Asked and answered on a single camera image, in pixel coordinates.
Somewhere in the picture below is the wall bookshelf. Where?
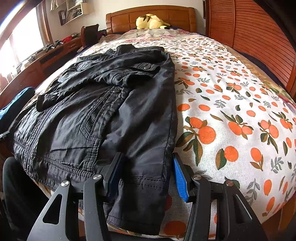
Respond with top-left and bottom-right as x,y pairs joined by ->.
50,0 -> 91,26

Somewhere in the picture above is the wooden desk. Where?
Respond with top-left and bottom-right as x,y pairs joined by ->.
0,38 -> 82,108

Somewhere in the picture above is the dark wooden chair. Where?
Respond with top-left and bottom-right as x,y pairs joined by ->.
80,24 -> 100,48

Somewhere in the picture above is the wooden louvered wardrobe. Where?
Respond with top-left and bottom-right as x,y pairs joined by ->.
203,1 -> 295,98

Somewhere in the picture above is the red item on desk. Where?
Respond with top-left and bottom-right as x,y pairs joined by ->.
61,36 -> 72,43

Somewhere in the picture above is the wooden headboard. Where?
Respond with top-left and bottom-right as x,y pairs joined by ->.
106,5 -> 197,35

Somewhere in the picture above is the black jacket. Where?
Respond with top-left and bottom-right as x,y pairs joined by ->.
11,44 -> 178,235

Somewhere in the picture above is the orange print bedsheet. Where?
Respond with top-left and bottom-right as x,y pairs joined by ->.
34,29 -> 296,240

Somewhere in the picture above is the yellow plush toy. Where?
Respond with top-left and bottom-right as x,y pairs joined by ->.
135,14 -> 171,30

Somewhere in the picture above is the floral quilt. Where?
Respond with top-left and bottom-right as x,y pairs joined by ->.
99,28 -> 200,44

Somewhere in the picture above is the blue cloth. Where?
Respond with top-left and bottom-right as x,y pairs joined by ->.
0,87 -> 35,134

